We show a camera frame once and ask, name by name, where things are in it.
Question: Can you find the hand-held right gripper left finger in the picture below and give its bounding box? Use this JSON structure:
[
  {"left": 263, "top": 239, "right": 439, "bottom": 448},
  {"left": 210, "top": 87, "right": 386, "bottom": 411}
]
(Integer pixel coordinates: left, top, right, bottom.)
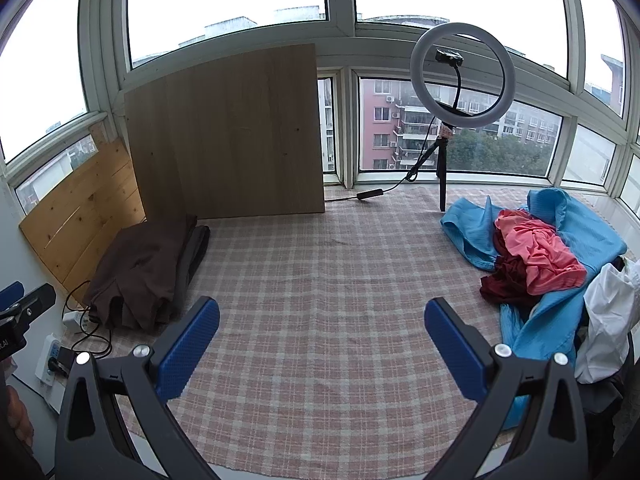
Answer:
[{"left": 54, "top": 296, "right": 221, "bottom": 480}]

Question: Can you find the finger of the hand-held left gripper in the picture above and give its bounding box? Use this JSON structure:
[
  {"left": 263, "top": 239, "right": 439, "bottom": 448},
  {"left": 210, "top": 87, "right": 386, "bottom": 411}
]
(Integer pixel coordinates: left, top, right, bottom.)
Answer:
[
  {"left": 0, "top": 283, "right": 57, "bottom": 333},
  {"left": 0, "top": 281, "right": 26, "bottom": 313}
]

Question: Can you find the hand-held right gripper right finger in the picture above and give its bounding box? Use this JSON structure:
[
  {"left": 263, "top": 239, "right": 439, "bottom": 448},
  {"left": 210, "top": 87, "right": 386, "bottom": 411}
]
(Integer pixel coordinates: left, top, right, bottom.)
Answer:
[{"left": 424, "top": 297, "right": 591, "bottom": 480}]

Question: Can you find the pink T-shirt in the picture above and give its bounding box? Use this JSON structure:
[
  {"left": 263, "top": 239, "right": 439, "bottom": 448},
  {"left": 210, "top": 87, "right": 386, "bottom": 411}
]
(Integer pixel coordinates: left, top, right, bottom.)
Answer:
[{"left": 494, "top": 209, "right": 588, "bottom": 297}]

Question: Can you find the person's left hand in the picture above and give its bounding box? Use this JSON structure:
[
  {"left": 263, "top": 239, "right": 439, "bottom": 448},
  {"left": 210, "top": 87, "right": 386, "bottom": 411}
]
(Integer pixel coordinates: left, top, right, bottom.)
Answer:
[{"left": 0, "top": 382, "right": 35, "bottom": 448}]

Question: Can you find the white power strip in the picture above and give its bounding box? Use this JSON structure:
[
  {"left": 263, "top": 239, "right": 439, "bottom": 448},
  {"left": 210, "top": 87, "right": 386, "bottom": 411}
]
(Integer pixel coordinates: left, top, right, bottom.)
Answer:
[{"left": 34, "top": 334, "right": 66, "bottom": 388}]

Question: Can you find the white charger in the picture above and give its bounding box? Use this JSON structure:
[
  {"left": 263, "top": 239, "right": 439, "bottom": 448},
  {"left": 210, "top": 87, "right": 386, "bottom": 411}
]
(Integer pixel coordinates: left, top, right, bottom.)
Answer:
[{"left": 62, "top": 310, "right": 88, "bottom": 335}]

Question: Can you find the black charger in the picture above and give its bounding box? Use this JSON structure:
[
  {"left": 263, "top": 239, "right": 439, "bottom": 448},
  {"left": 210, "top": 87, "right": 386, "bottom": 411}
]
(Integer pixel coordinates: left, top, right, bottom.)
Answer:
[{"left": 50, "top": 347, "right": 78, "bottom": 376}]

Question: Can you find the dark red garment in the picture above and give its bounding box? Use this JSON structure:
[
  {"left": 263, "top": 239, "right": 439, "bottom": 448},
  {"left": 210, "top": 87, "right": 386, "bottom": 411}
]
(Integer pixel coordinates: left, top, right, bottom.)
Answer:
[{"left": 479, "top": 252, "right": 543, "bottom": 307}]

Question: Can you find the brown cloth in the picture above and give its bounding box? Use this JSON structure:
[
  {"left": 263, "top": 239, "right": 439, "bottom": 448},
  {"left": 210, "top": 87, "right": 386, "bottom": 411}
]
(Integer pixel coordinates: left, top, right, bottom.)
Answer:
[{"left": 82, "top": 214, "right": 198, "bottom": 332}]

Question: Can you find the pine wood panel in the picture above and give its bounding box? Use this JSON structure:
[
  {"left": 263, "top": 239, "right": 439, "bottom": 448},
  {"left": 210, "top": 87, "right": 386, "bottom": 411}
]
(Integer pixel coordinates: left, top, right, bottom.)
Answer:
[{"left": 19, "top": 122, "right": 146, "bottom": 291}]

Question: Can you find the pink plaid blanket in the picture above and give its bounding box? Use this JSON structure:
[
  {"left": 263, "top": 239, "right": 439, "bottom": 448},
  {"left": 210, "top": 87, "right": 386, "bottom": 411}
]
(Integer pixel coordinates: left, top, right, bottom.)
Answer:
[{"left": 107, "top": 187, "right": 601, "bottom": 468}]

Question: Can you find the dark grey garment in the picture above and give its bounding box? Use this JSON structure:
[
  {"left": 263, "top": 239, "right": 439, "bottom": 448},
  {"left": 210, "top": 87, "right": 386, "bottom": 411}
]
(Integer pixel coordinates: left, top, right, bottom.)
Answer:
[{"left": 577, "top": 360, "right": 638, "bottom": 416}]

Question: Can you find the white garment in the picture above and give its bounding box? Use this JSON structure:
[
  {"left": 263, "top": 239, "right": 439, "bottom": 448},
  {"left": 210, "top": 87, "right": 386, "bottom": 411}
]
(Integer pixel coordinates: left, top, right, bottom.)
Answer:
[{"left": 574, "top": 255, "right": 640, "bottom": 385}]

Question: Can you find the black tripod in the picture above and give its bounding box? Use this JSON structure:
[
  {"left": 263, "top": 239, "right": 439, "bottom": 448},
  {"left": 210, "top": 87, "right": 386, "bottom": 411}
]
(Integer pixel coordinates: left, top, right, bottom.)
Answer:
[{"left": 412, "top": 122, "right": 456, "bottom": 212}]

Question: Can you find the blue garment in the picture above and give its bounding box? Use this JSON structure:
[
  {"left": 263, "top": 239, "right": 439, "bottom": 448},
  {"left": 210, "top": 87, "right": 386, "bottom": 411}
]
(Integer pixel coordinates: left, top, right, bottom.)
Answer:
[{"left": 440, "top": 187, "right": 628, "bottom": 431}]

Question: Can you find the light wooden board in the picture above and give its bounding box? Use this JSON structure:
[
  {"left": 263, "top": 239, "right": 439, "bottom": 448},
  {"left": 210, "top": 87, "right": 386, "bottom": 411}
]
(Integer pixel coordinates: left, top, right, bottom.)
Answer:
[{"left": 123, "top": 43, "right": 326, "bottom": 221}]

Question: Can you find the black phone holder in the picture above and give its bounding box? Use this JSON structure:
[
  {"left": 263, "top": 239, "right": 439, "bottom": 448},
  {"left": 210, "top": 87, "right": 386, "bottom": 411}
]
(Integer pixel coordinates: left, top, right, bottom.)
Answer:
[{"left": 434, "top": 48, "right": 466, "bottom": 111}]

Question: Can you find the black charger cable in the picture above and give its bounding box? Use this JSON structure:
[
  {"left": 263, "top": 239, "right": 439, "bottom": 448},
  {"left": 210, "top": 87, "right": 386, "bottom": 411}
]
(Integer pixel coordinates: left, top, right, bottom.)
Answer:
[{"left": 62, "top": 280, "right": 113, "bottom": 361}]

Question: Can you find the ring light cable with remote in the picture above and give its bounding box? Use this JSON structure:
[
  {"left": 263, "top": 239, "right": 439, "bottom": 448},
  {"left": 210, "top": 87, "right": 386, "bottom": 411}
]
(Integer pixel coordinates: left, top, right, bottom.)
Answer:
[{"left": 325, "top": 120, "right": 441, "bottom": 202}]

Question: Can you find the white ring light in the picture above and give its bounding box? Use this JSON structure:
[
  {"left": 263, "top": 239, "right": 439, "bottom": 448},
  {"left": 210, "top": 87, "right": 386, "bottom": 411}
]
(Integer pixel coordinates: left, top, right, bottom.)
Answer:
[{"left": 410, "top": 22, "right": 516, "bottom": 128}]

